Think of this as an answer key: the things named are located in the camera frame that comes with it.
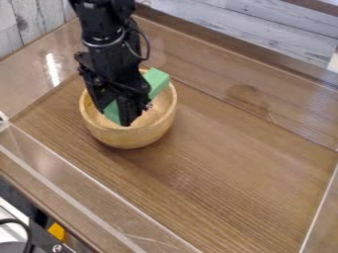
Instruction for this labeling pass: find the green rectangular block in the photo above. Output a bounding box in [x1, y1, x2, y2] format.
[104, 68, 170, 127]

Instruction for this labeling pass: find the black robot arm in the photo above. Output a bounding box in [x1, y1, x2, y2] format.
[69, 0, 152, 127]

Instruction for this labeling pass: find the black cable bottom left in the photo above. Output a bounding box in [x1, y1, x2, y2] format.
[0, 217, 38, 253]

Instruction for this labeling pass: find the yellow and black device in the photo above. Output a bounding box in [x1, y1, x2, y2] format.
[29, 211, 92, 253]

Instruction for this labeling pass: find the clear acrylic tray wall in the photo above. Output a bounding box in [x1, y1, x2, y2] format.
[0, 120, 202, 253]

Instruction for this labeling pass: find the brown wooden bowl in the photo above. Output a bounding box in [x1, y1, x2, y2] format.
[79, 81, 178, 149]

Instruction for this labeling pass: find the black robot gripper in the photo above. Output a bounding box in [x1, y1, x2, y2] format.
[74, 36, 152, 127]

